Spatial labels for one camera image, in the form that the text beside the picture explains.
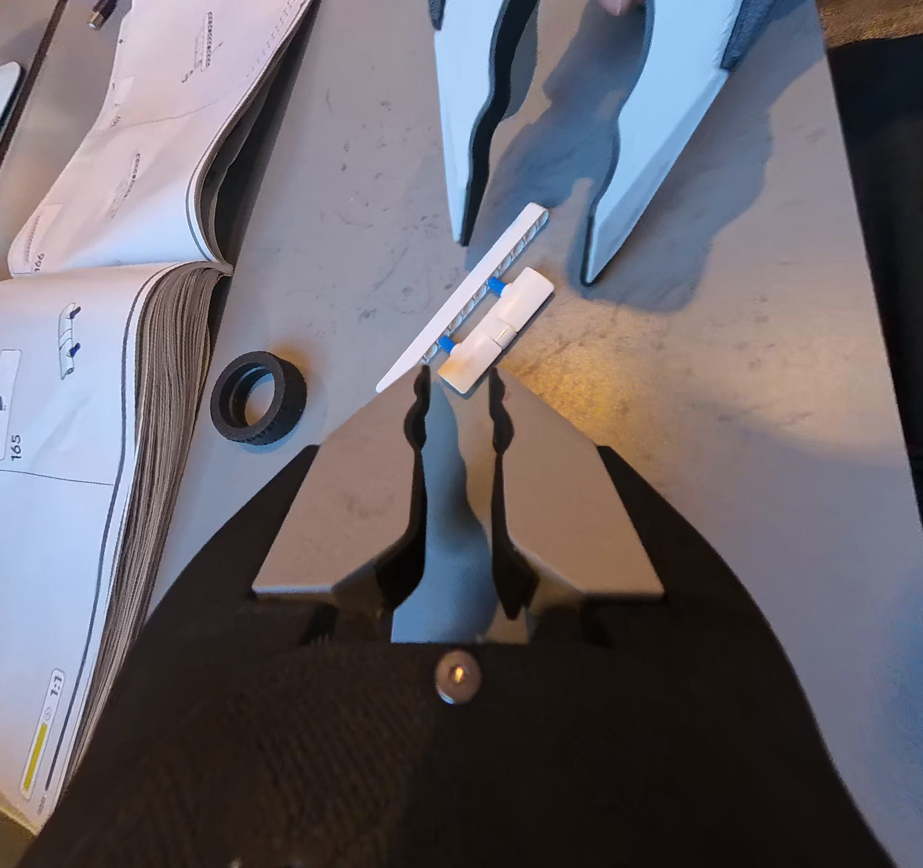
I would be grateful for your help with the black rubber tyre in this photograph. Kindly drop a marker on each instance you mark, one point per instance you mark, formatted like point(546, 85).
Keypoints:
point(292, 406)

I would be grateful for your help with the white toy beam brick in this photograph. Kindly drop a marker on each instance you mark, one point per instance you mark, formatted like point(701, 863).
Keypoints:
point(505, 320)

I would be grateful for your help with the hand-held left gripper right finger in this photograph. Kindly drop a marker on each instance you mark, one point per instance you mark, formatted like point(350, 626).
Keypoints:
point(570, 514)

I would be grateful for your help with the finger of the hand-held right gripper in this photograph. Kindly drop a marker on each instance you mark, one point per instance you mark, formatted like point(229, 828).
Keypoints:
point(685, 89)
point(469, 53)

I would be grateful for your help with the long white toy beam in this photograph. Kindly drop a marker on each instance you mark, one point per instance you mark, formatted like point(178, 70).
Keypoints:
point(461, 298)

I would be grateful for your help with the open white instruction booklet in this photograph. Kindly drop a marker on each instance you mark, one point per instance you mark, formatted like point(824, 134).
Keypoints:
point(58, 522)

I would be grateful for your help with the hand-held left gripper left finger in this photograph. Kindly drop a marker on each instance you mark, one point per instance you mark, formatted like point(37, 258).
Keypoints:
point(339, 514)

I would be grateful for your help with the grey desk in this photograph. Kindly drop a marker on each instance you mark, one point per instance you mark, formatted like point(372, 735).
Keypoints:
point(721, 377)

